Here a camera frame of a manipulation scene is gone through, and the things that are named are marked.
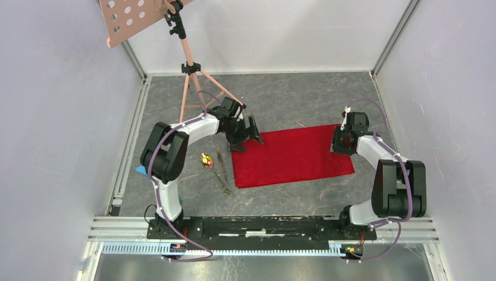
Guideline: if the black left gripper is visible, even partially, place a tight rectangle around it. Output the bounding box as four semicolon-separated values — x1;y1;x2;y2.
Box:
222;115;263;154

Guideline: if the red cloth napkin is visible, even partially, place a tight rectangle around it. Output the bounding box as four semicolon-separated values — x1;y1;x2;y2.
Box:
232;124;355;189

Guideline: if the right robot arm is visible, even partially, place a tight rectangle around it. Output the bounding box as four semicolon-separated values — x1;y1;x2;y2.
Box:
330;107;427;239

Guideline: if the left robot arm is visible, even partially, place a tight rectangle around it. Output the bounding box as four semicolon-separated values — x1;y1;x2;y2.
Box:
140;97;263;239

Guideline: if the iridescent spoon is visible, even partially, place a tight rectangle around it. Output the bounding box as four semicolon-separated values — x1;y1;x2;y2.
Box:
201;153;214;169

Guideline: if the blue and cream block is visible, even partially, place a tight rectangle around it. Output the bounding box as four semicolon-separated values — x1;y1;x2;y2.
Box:
136;166;147;176

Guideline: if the pink music stand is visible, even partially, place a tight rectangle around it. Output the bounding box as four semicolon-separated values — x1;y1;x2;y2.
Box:
98;0;247;124

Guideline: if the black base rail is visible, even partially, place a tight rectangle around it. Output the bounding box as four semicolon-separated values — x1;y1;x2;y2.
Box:
147;215;377;251

